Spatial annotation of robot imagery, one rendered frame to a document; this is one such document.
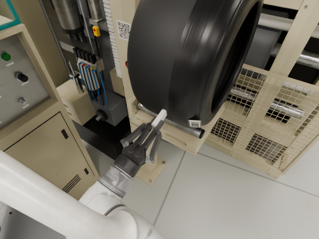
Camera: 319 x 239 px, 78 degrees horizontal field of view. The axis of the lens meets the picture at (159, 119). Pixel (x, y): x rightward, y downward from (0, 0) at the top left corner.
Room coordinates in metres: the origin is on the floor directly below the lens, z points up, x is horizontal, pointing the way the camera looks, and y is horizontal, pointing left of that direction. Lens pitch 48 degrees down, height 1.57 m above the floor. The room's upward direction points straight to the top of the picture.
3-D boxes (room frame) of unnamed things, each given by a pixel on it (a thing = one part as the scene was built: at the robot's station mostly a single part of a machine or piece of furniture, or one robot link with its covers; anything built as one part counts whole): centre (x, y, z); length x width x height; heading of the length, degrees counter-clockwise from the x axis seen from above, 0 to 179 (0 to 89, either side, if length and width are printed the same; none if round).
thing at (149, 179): (0.86, 0.11, 0.01); 0.27 x 0.27 x 0.02; 56
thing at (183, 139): (0.62, -0.04, 0.83); 0.36 x 0.09 x 0.06; 56
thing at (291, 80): (0.88, -0.49, 0.65); 0.90 x 0.02 x 0.70; 56
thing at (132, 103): (0.84, 0.03, 0.90); 0.40 x 0.03 x 0.10; 146
